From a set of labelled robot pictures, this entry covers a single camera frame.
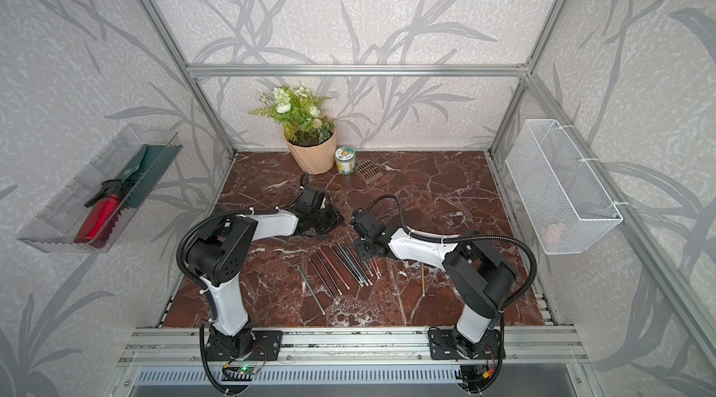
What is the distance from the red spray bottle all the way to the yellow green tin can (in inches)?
25.6

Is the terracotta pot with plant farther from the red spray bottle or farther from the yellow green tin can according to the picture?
the red spray bottle

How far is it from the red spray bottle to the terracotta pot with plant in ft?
Result: 1.51

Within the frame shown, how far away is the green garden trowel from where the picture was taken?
0.65 meters

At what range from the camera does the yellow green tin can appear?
1.10 metres

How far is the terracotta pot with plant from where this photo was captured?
955 millimetres

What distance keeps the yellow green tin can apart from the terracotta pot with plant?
0.07 ft

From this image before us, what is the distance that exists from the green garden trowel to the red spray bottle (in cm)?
2

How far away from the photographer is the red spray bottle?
56 centimetres
